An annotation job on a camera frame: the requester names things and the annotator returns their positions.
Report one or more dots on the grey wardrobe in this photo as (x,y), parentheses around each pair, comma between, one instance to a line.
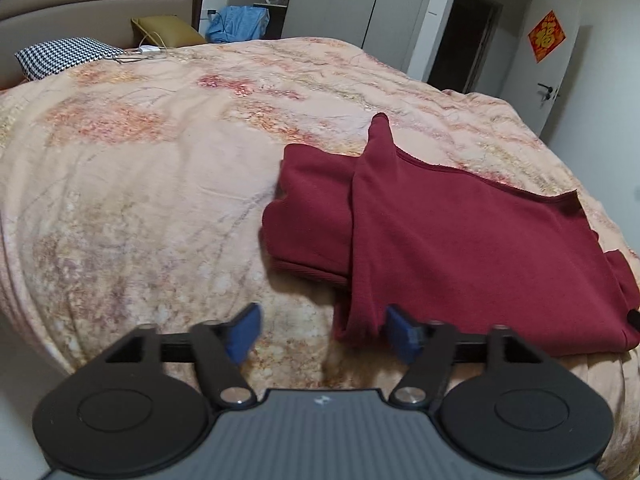
(340,5)

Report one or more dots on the white door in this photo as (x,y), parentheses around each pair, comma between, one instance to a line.
(565,65)

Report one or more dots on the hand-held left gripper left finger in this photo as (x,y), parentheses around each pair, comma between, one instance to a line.
(245,334)

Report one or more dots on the blue cloth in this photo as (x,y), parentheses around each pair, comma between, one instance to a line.
(237,25)

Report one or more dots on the dark red sweater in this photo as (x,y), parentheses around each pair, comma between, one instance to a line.
(450,240)

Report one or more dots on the black white houndstooth pillow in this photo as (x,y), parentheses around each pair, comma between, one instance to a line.
(65,55)

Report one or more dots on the olive green pillow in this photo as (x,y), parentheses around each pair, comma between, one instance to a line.
(167,32)

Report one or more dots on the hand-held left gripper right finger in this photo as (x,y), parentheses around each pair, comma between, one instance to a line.
(402,332)

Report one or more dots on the red diamond door decoration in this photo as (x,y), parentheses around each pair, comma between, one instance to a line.
(546,36)

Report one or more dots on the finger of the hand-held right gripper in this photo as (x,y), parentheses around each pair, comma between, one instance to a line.
(635,321)

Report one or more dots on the floral peach blanket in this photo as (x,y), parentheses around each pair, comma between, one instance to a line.
(150,185)

